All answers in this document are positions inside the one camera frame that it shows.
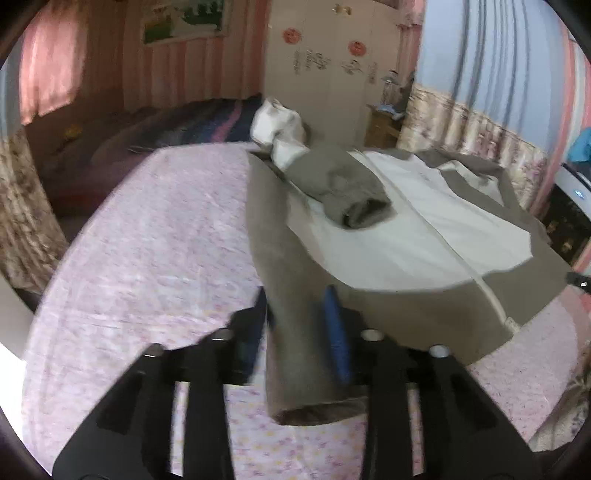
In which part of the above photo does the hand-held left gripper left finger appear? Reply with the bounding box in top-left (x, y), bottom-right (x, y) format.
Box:
top-left (52, 286), bottom-right (269, 480)

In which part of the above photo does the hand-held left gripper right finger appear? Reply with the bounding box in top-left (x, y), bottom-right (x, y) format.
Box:
top-left (323, 284), bottom-right (541, 480)

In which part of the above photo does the grey and white jacket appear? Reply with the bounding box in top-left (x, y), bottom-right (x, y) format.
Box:
top-left (245, 99), bottom-right (573, 428)

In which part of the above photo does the pile of clothes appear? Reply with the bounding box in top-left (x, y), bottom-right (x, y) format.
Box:
top-left (396, 69), bottom-right (417, 116)

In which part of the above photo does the black and white appliance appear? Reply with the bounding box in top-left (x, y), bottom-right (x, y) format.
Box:
top-left (538, 161), bottom-right (591, 268)

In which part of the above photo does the blue cloth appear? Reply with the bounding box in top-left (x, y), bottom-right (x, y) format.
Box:
top-left (567, 134), bottom-right (591, 164)

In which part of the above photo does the bed with pink floral sheet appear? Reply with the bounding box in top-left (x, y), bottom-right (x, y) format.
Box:
top-left (21, 143), bottom-right (591, 480)

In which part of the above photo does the wooden desk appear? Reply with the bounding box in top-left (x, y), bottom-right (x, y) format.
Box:
top-left (365, 104), bottom-right (407, 148)

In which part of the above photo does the white bed board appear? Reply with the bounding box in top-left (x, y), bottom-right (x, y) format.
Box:
top-left (0, 272), bottom-right (38, 361)

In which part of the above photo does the low bed pink mattress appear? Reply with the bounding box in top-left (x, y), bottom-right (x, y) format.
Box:
top-left (39, 108), bottom-right (158, 208)

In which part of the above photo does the white wardrobe with stickers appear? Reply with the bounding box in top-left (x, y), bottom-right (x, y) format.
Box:
top-left (263, 0), bottom-right (423, 146)

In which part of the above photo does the pink curtain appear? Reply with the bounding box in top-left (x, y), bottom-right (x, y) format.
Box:
top-left (18, 0), bottom-right (88, 125)

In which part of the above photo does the wall poster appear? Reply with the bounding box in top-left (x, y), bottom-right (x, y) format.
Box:
top-left (143, 0), bottom-right (232, 44)

